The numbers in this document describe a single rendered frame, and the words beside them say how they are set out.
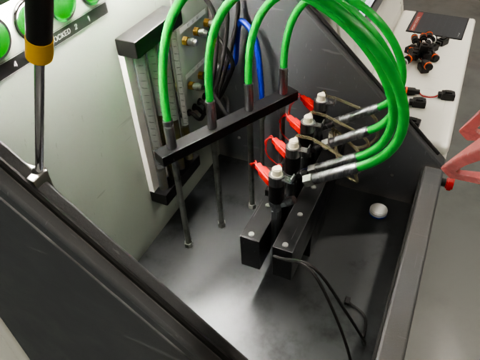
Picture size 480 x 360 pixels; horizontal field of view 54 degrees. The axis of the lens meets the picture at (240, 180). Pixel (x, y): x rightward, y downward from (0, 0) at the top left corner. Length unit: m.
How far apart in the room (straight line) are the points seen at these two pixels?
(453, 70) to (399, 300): 0.74
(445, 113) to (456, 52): 0.32
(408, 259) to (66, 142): 0.60
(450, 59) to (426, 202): 0.55
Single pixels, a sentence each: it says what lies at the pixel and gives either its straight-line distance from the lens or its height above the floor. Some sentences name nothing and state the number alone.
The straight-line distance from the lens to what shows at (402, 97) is 0.62.
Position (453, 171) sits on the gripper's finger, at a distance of 0.47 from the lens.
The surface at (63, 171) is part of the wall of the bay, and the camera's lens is 0.76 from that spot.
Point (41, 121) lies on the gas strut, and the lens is 0.43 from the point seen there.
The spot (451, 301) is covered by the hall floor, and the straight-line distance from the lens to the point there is 2.07.
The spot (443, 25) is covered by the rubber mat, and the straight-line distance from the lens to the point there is 1.62.
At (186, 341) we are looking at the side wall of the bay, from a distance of 0.52.
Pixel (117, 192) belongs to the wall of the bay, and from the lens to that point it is 0.89.
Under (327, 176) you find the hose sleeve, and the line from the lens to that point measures 0.72.
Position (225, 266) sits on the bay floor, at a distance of 0.99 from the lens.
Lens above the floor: 1.61
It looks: 42 degrees down
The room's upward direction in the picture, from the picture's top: 3 degrees counter-clockwise
